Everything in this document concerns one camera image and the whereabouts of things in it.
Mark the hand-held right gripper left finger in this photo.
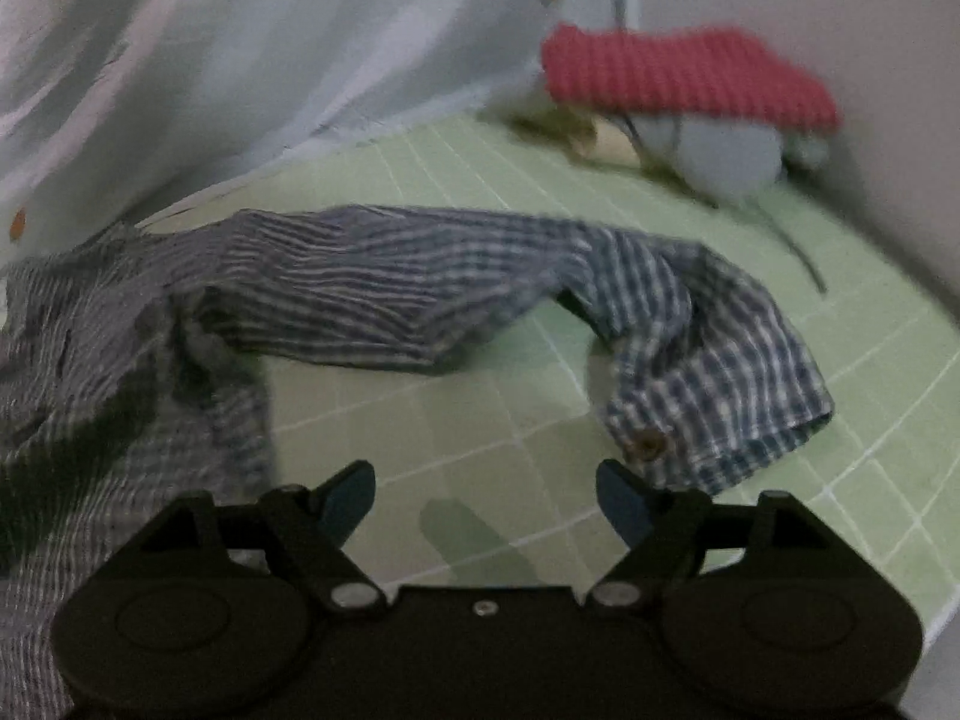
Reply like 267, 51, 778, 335
139, 460, 388, 613

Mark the pale blue cloth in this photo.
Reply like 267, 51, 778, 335
637, 112, 830, 200

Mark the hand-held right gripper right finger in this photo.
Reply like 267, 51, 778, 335
588, 459, 835, 610

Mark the beige olive cloth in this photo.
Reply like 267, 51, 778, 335
510, 106, 646, 167

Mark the blue white checkered shirt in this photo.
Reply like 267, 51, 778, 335
0, 204, 835, 720

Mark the light blue printed sheet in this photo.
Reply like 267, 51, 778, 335
0, 0, 638, 263

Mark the dark thin cable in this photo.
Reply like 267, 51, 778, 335
615, 112, 827, 295

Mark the red knitted cloth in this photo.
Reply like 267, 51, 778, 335
540, 22, 841, 137

